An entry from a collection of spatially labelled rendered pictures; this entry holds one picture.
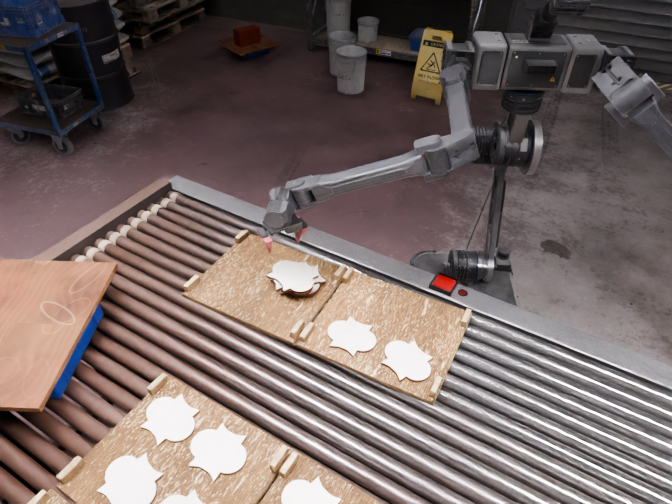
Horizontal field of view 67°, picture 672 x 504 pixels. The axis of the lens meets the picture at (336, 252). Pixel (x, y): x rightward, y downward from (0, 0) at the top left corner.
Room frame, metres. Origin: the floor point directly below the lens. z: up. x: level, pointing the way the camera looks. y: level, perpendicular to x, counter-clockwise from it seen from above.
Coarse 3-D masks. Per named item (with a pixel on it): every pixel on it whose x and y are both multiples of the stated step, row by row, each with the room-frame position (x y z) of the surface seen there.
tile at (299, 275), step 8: (280, 264) 1.19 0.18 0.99; (288, 264) 1.19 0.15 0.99; (296, 264) 1.19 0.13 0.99; (304, 264) 1.19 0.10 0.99; (280, 272) 1.16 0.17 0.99; (288, 272) 1.16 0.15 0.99; (296, 272) 1.16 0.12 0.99; (304, 272) 1.16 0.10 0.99; (312, 272) 1.16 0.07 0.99; (280, 280) 1.12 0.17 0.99; (288, 280) 1.12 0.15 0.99; (296, 280) 1.12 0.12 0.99; (304, 280) 1.12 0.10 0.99; (312, 280) 1.12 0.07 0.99; (288, 288) 1.09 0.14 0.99; (296, 288) 1.09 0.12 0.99; (304, 288) 1.09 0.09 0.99
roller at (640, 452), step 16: (128, 224) 1.50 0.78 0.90; (144, 224) 1.48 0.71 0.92; (160, 240) 1.42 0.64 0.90; (176, 240) 1.40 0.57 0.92; (208, 256) 1.31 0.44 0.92; (464, 368) 0.85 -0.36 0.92; (480, 384) 0.81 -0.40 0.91; (496, 384) 0.80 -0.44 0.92; (512, 400) 0.76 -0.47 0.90; (528, 400) 0.75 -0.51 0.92; (544, 416) 0.72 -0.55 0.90; (560, 416) 0.71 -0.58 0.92; (576, 416) 0.71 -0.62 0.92; (592, 432) 0.67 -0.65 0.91; (608, 432) 0.66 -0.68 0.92; (624, 448) 0.63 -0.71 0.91; (640, 448) 0.62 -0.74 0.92; (656, 464) 0.59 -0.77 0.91
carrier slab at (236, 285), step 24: (216, 264) 1.25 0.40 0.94; (240, 264) 1.25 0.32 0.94; (264, 264) 1.25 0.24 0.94; (312, 264) 1.26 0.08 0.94; (216, 288) 1.14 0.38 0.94; (240, 288) 1.14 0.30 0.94; (264, 288) 1.14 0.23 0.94; (240, 312) 1.04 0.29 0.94; (264, 312) 1.04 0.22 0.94; (288, 312) 1.04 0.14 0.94; (312, 312) 1.04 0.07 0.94; (288, 336) 0.95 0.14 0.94
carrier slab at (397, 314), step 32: (352, 288) 1.14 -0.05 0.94; (384, 288) 1.14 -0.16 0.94; (320, 320) 1.01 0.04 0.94; (384, 320) 1.01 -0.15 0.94; (416, 320) 1.01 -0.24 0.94; (448, 320) 1.01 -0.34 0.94; (320, 352) 0.89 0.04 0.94; (384, 352) 0.89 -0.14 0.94; (448, 352) 0.89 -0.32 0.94; (384, 384) 0.80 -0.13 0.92; (416, 384) 0.79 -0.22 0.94
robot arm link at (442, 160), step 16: (448, 80) 1.47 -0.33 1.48; (448, 96) 1.42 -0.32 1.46; (464, 96) 1.39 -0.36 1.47; (448, 112) 1.35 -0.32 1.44; (464, 112) 1.29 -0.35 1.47; (464, 128) 1.20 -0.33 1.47; (448, 144) 1.13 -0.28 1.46; (464, 144) 1.14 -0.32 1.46; (432, 160) 1.13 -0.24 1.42; (448, 160) 1.13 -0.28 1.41; (464, 160) 1.13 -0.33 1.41
